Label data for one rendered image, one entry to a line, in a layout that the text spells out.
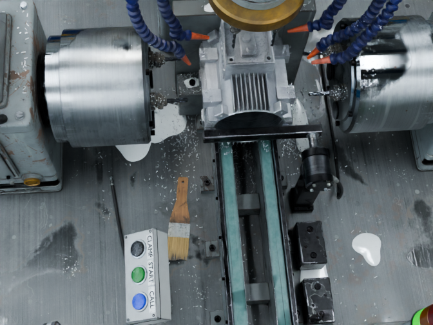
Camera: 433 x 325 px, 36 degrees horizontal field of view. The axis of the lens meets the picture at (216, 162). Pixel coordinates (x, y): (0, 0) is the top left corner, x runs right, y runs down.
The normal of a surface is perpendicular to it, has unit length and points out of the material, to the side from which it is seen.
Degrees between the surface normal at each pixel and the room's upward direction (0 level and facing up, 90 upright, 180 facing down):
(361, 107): 58
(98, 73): 17
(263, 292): 0
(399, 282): 0
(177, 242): 2
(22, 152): 89
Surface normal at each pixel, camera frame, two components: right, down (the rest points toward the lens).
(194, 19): 0.07, 0.93
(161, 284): 0.86, -0.25
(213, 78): 0.04, -0.37
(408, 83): 0.08, 0.30
